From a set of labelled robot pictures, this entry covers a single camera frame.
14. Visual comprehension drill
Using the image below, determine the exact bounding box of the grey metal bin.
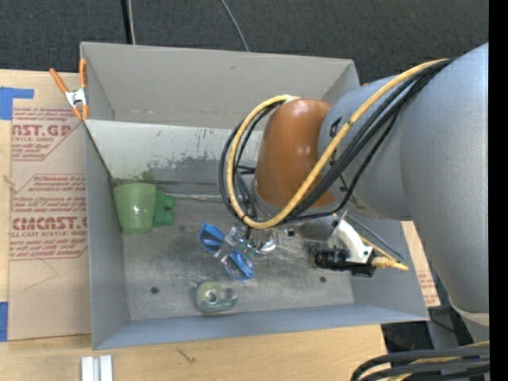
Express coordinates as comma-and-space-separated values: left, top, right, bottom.
79, 40, 432, 351

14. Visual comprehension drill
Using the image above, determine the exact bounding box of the black cylinder on white bracket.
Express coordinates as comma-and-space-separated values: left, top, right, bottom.
309, 211, 376, 279

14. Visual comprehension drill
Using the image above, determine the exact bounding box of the clear tape dispenser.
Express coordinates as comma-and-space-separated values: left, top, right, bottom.
194, 279, 240, 314

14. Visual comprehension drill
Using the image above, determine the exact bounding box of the green cup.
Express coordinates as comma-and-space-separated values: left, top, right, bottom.
112, 182, 176, 235

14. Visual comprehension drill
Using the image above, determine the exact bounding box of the brown cardboard board red print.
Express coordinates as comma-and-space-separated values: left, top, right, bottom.
0, 68, 442, 342

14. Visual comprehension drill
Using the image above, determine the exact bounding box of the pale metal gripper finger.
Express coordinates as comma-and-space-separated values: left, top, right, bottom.
214, 238, 253, 264
227, 226, 252, 246

